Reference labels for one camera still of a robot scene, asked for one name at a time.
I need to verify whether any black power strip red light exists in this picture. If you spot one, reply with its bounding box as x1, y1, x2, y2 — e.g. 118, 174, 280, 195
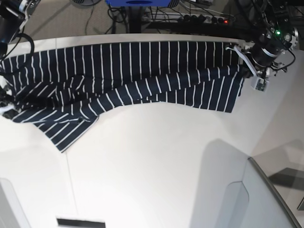
178, 13, 236, 25

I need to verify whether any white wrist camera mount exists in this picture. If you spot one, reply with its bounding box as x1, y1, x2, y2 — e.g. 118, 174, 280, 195
224, 44, 289, 92
0, 105, 18, 119

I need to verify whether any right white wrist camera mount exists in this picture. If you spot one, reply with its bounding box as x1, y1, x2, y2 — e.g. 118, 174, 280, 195
0, 105, 18, 119

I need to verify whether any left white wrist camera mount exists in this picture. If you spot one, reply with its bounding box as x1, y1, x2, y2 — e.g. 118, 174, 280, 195
224, 44, 289, 92

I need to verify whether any blue box on stand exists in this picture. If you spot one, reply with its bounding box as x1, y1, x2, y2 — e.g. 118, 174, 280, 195
105, 0, 171, 7

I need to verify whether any navy white striped t-shirt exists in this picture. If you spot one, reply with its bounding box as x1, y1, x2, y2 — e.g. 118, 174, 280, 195
0, 41, 244, 152

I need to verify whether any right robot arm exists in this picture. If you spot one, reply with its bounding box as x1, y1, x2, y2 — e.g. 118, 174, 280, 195
0, 0, 40, 77

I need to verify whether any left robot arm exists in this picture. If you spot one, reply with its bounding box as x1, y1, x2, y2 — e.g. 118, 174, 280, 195
235, 0, 299, 71

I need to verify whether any black stand pole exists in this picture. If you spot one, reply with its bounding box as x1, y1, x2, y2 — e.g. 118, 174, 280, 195
127, 7, 143, 34

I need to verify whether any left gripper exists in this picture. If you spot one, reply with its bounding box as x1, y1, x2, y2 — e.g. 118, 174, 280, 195
250, 45, 279, 68

